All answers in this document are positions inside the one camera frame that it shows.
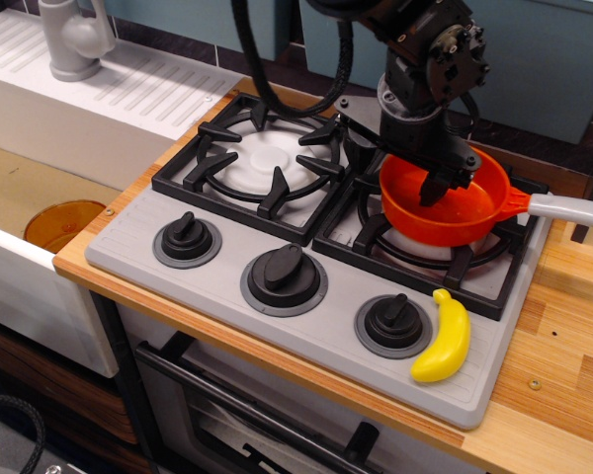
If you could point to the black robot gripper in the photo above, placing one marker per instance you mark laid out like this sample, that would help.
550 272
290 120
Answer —
383 124

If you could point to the orange pot with grey handle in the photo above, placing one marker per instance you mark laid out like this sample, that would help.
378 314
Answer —
464 216

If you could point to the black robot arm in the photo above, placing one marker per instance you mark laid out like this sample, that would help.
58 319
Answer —
434 53

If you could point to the black right burner grate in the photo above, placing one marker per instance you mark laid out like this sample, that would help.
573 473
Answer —
490 277

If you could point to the black burner grate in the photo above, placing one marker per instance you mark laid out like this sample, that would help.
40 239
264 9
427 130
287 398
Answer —
251 166
490 277

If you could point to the black right stove knob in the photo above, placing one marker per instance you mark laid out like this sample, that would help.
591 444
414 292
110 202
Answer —
393 327

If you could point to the black stove knob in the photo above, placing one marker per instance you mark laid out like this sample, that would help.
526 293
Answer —
187 242
393 327
284 282

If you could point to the black left burner grate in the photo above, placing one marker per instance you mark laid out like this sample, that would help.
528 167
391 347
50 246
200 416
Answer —
251 166

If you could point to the yellow toy banana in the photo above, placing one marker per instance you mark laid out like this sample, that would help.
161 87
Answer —
447 354

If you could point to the black middle stove knob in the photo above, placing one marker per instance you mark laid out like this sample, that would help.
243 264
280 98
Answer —
284 282

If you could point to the grey toy stove top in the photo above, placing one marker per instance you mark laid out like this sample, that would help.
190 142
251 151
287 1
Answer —
324 332

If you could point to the black left stove knob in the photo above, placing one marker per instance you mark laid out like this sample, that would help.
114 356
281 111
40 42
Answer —
187 242

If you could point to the toy oven door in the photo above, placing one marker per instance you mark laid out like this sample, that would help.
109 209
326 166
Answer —
238 418

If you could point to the orange plastic bowl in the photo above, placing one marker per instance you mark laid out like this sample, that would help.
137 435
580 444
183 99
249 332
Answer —
54 227

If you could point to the grey toy faucet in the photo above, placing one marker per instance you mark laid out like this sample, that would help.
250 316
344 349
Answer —
75 43

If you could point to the white toy sink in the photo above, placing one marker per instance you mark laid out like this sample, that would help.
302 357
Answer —
91 139

